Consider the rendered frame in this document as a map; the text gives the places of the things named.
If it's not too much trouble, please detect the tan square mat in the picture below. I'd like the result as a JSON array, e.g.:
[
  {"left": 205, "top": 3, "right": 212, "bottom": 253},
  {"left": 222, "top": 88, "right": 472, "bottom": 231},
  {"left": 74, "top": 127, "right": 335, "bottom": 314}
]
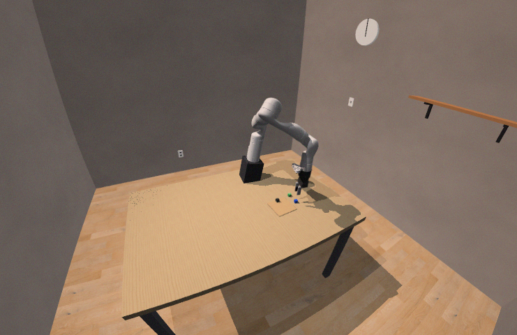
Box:
[{"left": 267, "top": 197, "right": 297, "bottom": 217}]

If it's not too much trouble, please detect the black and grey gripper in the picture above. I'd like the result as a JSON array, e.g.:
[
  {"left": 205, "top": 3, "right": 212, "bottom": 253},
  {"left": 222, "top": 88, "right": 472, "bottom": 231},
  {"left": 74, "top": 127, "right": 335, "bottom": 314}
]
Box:
[{"left": 292, "top": 162, "right": 313, "bottom": 195}]

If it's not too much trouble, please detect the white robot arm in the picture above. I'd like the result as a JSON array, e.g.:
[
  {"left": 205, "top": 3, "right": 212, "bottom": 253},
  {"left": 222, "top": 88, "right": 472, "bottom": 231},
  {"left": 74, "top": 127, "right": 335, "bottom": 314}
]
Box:
[{"left": 247, "top": 98, "right": 318, "bottom": 164}]

